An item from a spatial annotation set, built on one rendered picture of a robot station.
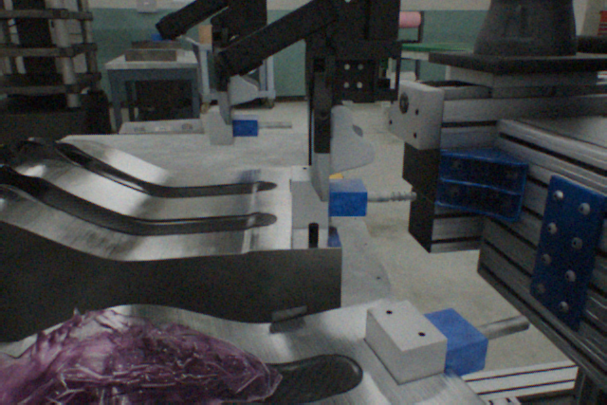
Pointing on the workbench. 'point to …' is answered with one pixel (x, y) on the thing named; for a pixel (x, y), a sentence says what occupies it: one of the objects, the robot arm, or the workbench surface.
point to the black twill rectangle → (288, 313)
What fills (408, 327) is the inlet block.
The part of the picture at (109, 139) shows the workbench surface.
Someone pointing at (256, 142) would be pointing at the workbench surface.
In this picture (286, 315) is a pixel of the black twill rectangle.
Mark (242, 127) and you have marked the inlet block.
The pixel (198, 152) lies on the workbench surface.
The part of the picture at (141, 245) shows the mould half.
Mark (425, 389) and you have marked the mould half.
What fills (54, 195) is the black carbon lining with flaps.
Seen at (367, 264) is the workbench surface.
